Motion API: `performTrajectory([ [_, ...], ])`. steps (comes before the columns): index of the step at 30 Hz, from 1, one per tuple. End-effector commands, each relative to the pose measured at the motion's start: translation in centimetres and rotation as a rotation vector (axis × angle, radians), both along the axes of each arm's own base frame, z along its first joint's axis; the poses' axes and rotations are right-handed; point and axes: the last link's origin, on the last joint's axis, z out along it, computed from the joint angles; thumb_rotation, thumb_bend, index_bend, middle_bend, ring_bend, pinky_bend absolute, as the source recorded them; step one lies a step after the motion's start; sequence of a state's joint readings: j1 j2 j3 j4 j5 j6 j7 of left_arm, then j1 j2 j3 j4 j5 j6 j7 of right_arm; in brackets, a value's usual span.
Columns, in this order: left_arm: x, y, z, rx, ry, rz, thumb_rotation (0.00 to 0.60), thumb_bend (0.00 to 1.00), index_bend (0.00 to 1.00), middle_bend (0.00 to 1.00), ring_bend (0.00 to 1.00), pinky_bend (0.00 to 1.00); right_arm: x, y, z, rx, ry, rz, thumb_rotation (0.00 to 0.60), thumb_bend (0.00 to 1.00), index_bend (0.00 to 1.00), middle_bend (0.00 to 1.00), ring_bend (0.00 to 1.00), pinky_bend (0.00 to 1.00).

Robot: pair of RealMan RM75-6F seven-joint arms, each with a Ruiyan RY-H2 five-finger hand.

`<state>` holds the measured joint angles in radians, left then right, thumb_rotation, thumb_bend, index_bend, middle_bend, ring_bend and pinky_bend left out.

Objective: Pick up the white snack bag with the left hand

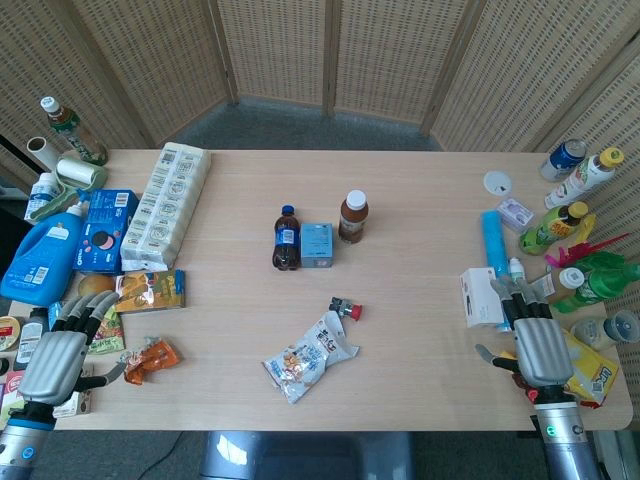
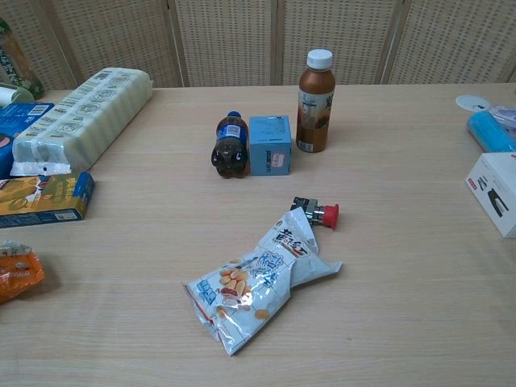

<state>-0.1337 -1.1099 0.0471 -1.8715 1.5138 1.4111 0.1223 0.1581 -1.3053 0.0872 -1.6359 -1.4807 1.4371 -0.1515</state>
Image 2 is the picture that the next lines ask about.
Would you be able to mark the light blue cardboard box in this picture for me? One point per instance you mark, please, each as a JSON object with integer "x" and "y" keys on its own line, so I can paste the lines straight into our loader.
{"x": 270, "y": 145}

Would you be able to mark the small cola bottle blue label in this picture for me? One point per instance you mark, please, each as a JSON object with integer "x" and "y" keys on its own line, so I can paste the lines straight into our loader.
{"x": 230, "y": 146}

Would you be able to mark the white peanut snack bag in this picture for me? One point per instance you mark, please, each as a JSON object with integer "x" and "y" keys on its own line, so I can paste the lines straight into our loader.
{"x": 258, "y": 290}

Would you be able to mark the brown milk tea bottle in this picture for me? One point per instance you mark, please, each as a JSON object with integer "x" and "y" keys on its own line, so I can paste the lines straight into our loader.
{"x": 315, "y": 105}

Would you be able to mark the woven folding screen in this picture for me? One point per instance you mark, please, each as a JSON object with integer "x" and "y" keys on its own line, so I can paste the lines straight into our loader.
{"x": 258, "y": 40}

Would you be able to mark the yellow and blue flat box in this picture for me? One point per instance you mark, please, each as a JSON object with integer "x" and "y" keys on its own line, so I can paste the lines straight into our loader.
{"x": 44, "y": 199}

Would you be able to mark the white round table grommet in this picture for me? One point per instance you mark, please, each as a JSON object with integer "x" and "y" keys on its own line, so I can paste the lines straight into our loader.
{"x": 471, "y": 101}

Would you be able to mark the white box with stapler picture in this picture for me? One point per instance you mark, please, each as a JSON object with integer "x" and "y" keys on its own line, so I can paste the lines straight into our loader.
{"x": 493, "y": 193}

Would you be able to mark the blue box with barcode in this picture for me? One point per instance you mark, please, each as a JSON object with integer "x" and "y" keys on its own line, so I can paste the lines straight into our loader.
{"x": 18, "y": 121}

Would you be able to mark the orange snack bag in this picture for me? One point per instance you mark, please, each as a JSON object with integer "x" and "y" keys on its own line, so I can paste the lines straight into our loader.
{"x": 18, "y": 272}

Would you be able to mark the clear purple plastic package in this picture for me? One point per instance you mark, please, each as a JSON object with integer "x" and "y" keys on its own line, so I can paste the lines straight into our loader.
{"x": 504, "y": 113}

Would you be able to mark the white and green cylinder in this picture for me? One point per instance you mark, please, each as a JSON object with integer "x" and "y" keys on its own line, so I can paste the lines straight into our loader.
{"x": 12, "y": 94}

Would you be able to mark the green patterned tall package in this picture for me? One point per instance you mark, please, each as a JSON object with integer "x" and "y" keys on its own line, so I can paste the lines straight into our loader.
{"x": 18, "y": 60}

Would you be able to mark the red emergency stop button switch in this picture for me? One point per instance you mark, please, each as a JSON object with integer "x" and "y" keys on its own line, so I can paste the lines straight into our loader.
{"x": 322, "y": 211}

